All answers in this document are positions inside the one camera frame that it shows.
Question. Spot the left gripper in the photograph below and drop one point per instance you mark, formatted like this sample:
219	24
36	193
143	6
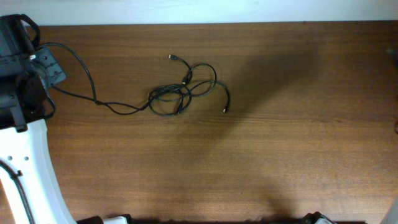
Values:
49	61

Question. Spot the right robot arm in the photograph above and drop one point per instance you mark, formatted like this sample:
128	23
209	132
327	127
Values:
316	218

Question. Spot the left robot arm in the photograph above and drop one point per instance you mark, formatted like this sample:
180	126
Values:
28	71

